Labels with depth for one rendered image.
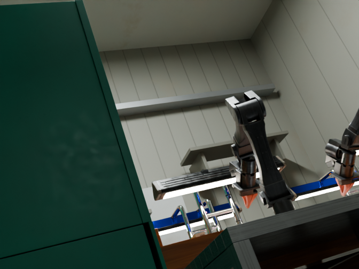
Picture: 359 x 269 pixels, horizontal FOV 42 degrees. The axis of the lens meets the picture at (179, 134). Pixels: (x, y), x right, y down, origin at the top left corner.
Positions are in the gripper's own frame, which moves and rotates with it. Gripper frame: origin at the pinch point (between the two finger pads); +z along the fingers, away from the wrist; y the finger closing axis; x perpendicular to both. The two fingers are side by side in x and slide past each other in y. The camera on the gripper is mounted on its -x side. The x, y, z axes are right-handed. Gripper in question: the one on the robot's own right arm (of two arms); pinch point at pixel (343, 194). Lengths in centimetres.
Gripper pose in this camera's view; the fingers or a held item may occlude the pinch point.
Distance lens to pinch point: 210.7
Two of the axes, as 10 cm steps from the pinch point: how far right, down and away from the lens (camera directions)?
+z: 0.0, 9.3, 3.8
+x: 4.0, 3.4, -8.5
